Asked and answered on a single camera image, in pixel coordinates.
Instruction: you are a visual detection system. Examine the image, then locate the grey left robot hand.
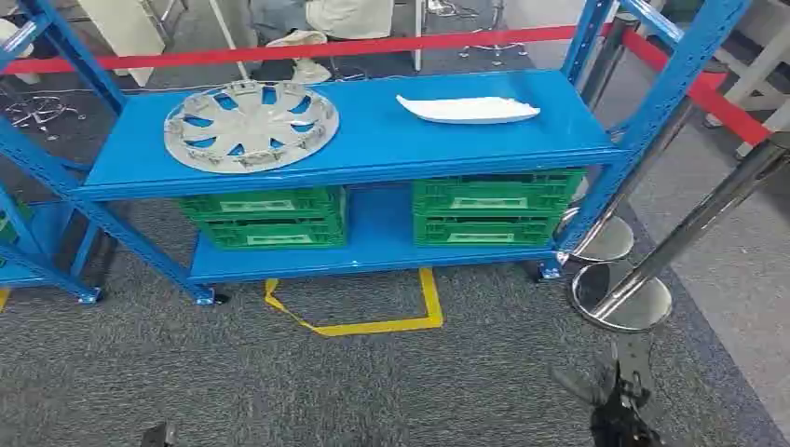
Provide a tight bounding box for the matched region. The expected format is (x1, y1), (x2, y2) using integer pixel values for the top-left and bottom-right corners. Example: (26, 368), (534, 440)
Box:
(140, 422), (178, 447)

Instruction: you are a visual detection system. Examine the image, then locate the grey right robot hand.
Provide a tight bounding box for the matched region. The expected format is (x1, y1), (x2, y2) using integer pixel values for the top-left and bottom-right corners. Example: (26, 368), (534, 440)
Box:
(549, 332), (665, 447)

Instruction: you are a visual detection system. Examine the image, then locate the white plastic trim part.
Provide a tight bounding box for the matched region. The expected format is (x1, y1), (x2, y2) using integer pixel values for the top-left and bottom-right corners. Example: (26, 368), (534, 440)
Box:
(395, 94), (542, 126)

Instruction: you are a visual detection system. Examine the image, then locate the chrome barrier stanchion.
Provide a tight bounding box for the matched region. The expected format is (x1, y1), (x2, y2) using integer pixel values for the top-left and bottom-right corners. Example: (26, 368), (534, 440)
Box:
(555, 58), (730, 265)
(579, 10), (643, 113)
(570, 130), (790, 334)

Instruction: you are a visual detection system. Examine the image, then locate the yellow floor tape outline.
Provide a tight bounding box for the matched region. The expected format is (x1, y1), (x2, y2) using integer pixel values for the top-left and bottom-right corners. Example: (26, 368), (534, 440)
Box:
(264, 266), (444, 338)

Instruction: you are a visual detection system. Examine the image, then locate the blue metal shelf rack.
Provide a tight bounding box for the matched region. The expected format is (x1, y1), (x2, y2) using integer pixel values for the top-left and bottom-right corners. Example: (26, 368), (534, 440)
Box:
(0, 0), (751, 306)
(0, 12), (105, 306)

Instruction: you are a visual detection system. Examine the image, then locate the silver wheel hubcap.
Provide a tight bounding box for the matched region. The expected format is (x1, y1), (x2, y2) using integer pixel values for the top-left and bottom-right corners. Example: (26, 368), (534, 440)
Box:
(163, 80), (341, 175)

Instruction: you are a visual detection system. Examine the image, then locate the short red barrier belt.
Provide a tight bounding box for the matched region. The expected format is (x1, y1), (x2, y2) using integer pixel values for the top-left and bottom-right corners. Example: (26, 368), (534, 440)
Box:
(620, 27), (774, 147)

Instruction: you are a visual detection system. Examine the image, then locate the chrome chair star base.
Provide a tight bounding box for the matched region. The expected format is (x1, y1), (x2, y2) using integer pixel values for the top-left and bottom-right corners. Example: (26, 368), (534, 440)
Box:
(3, 94), (86, 135)
(457, 0), (530, 67)

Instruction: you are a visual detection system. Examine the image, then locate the white board panel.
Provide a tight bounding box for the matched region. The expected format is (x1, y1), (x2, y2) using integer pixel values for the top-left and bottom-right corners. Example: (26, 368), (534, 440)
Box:
(76, 0), (168, 88)

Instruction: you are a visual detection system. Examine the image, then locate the white thin pole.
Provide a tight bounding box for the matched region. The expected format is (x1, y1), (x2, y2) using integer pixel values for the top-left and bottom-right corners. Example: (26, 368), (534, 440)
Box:
(206, 0), (252, 82)

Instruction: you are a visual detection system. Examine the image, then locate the white table leg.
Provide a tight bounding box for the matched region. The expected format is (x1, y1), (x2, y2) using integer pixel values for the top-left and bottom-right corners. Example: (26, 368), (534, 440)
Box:
(411, 0), (425, 73)

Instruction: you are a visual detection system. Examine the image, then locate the long red barrier belt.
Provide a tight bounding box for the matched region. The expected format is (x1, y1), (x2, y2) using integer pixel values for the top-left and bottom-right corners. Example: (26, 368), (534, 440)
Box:
(0, 23), (619, 76)

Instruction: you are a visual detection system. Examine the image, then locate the white desk frame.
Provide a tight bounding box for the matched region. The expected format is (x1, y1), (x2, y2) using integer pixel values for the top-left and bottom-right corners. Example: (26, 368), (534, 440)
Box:
(703, 0), (790, 159)

